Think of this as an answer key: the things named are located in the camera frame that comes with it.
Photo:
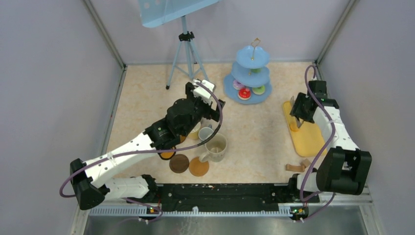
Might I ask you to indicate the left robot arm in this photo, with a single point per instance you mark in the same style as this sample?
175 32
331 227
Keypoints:
93 181

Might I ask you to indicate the brown wooden blocks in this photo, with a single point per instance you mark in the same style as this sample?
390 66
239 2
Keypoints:
304 164

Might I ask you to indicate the orange-brown coaster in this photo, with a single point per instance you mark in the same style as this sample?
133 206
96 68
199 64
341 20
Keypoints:
198 168

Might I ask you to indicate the metal tongs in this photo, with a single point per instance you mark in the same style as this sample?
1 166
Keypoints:
298 122

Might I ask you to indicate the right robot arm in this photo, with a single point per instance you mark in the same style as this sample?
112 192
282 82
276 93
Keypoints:
345 166

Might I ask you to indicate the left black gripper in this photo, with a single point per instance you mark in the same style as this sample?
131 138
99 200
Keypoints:
211 113

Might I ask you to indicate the dark brown coaster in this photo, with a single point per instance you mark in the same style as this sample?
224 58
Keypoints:
179 163

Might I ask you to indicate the yellow mug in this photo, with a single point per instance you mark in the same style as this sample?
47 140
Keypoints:
193 135

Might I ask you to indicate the green donut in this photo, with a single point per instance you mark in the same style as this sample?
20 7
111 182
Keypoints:
259 90

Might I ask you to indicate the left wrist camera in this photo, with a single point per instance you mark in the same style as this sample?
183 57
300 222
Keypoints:
201 88

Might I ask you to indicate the yellow serving tray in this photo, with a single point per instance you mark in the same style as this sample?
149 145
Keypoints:
308 141

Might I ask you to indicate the small grey-blue cup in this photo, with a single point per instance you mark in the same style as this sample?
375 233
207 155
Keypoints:
205 132

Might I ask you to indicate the orange smiley coaster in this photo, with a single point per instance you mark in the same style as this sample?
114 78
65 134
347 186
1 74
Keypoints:
167 155

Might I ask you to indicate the blue tripod stand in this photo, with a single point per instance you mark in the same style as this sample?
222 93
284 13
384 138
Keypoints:
193 59

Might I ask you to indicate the blue three-tier cake stand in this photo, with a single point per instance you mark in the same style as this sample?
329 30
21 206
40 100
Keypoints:
249 57

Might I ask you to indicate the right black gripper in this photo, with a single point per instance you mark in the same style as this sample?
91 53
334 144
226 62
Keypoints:
296 109

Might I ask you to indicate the purple donut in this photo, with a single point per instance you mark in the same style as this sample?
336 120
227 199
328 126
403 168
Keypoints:
237 85

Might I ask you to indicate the large cream mug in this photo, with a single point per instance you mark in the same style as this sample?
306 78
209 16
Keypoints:
215 149

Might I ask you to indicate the orange biscuit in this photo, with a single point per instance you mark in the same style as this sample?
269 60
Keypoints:
293 126

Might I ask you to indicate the red donut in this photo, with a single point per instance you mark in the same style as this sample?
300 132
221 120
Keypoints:
244 94

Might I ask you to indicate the green cupcake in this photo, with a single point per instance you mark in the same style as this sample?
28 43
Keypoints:
258 70

